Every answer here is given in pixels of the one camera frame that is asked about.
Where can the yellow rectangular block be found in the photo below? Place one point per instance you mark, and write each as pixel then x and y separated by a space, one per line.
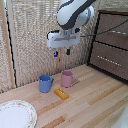
pixel 61 93

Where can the light grey blurry object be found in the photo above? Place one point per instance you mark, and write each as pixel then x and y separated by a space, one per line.
pixel 121 118

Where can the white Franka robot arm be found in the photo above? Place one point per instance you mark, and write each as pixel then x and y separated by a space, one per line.
pixel 74 13

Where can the white floral-rim plate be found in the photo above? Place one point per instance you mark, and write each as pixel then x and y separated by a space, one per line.
pixel 16 115

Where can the brown wooden cabinet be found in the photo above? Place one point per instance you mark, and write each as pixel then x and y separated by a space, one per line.
pixel 115 25

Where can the pink mug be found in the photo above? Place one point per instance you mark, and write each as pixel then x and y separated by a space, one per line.
pixel 68 79

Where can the brown fabric-front drawer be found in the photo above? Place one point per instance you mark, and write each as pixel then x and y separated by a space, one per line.
pixel 110 68

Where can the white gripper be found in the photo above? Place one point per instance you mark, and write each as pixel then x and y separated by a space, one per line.
pixel 63 39

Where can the dark-framed drawer cabinet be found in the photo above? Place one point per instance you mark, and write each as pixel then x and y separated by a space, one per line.
pixel 92 50

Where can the blue mug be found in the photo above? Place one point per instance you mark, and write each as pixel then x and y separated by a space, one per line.
pixel 44 84

